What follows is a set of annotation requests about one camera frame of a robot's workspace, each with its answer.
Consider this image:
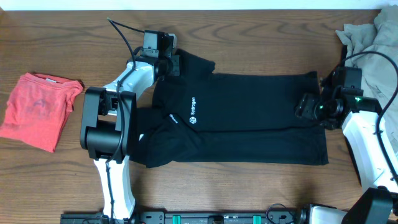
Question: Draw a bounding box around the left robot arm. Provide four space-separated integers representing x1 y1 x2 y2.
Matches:
75 30 180 223

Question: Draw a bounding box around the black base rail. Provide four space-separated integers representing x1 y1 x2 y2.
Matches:
60 208 310 224

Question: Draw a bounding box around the beige khaki garment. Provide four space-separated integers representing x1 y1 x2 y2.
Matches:
335 4 398 153

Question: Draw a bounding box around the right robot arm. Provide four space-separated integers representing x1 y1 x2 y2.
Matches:
295 67 397 223

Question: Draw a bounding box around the folded red t-shirt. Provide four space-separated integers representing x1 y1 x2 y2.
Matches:
1 73 83 153

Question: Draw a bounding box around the black polo shirt white logo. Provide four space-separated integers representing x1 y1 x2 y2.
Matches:
131 50 328 168

